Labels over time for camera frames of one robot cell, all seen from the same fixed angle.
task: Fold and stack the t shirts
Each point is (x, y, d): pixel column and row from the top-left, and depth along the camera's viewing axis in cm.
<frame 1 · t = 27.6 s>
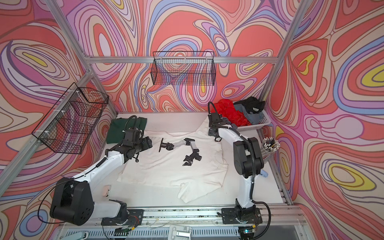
left hand: (147, 140, 89), fingers open
right hand: (216, 133, 99), fingers open
white printed t-shirt: (191, 161, 95), on the table
folded green t-shirt: (116, 132, 110), on the table
red t-shirt: (227, 109, 114), point 8 cm above the table
black t-shirt: (252, 104, 113), point 10 cm above the table
grey t-shirt: (254, 118, 106), point 9 cm above the table
cup of pens: (270, 145, 81), point 18 cm above the table

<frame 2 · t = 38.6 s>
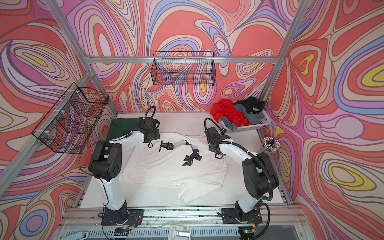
left hand: (156, 133, 101), fingers closed
right hand: (219, 151, 92), fingers closed
the named things where they were.

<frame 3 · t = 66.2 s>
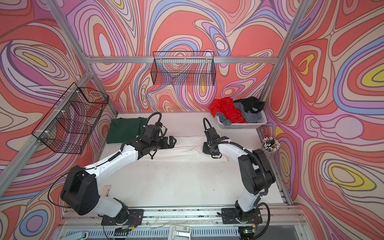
left hand: (171, 140, 86), fingers open
right hand: (208, 153, 94), fingers closed
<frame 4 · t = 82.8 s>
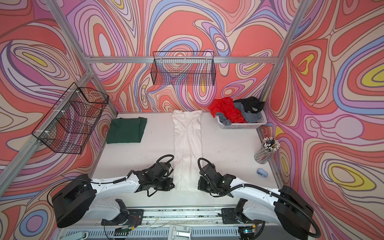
left hand: (176, 186, 83), fingers closed
right hand: (199, 188, 82), fingers closed
white printed t-shirt: (188, 173, 88), on the table
small blue object: (261, 172, 88), point 2 cm above the table
the other named things where they were.

